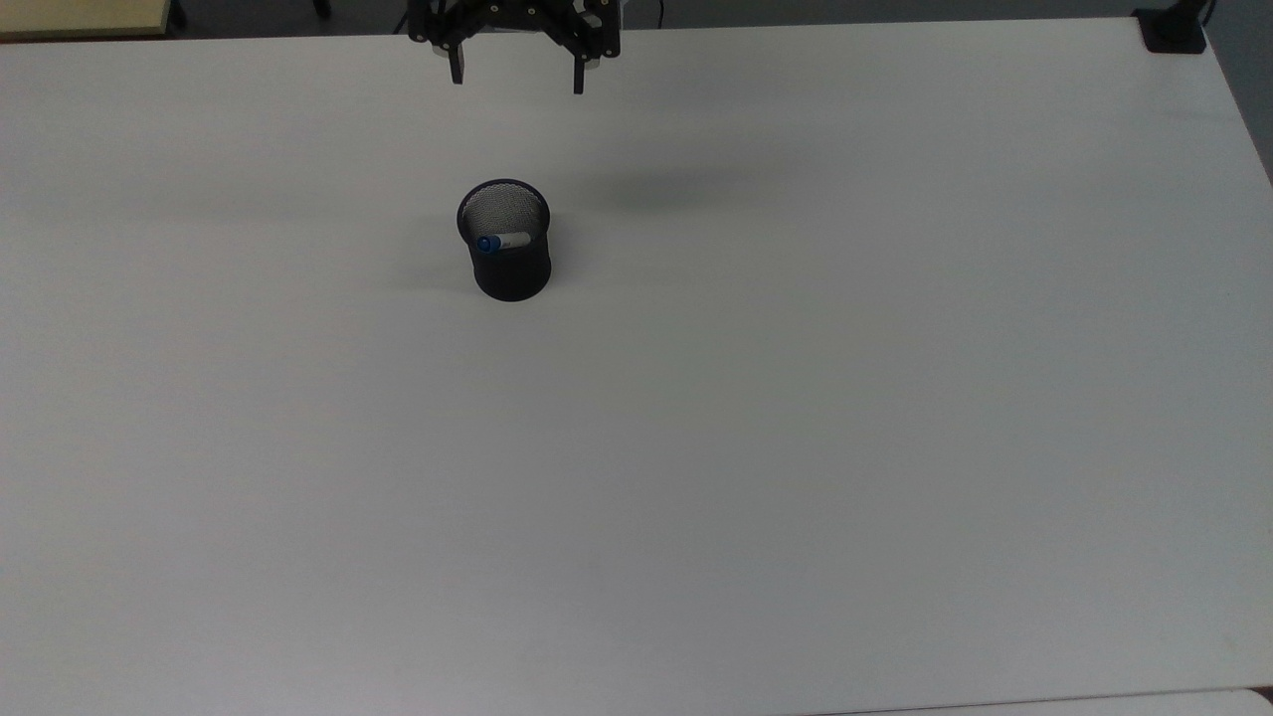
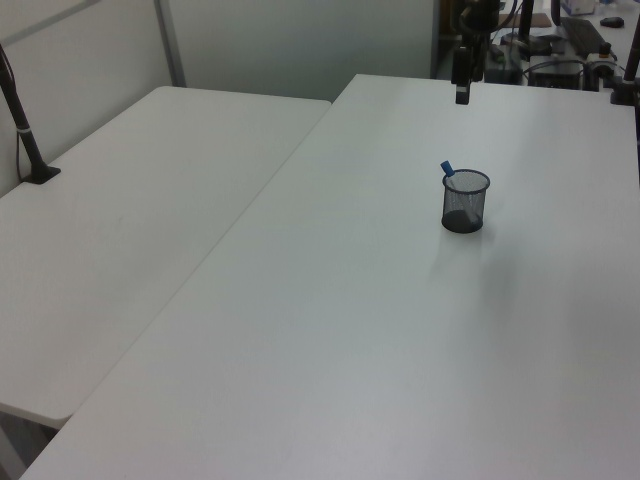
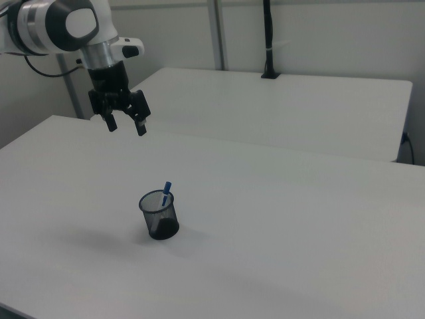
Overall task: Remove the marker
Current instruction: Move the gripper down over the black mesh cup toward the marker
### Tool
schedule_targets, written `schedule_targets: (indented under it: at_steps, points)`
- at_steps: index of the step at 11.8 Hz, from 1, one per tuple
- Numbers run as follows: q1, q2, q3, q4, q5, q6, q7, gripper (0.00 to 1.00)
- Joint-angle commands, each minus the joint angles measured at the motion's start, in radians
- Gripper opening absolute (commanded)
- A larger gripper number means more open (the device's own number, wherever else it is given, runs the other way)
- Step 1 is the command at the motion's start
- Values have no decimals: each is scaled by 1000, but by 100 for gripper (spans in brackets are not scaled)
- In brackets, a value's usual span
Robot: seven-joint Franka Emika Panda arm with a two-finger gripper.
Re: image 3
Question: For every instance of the thin grey partition post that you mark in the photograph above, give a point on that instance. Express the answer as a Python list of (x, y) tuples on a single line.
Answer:
[(71, 89)]

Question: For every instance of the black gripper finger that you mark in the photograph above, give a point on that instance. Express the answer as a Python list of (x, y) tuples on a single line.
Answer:
[(142, 124), (111, 123)]

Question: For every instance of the white side table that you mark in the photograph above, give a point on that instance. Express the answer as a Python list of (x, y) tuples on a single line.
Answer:
[(265, 109)]

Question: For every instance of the blue and white marker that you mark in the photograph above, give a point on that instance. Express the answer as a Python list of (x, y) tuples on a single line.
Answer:
[(167, 187)]

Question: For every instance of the black camera stand with tie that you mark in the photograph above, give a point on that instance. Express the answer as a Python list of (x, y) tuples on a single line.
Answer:
[(269, 36)]

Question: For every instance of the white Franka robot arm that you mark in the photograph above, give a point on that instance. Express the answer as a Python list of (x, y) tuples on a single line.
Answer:
[(36, 25)]

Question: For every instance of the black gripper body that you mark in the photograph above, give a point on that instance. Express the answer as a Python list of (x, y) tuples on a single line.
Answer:
[(108, 81)]

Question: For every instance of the black mesh pen cup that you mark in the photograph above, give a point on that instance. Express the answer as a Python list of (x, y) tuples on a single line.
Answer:
[(162, 229)]

